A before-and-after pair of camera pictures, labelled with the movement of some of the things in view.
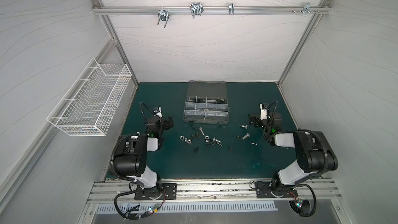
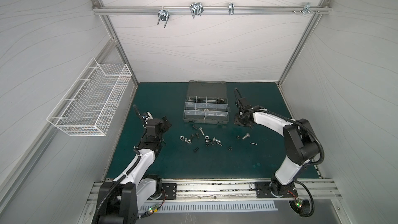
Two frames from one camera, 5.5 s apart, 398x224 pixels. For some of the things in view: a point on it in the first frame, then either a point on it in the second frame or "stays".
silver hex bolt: [245, 136] stays
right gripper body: [255, 121] → [241, 108]
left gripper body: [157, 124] stays
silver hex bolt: [214, 139] stays
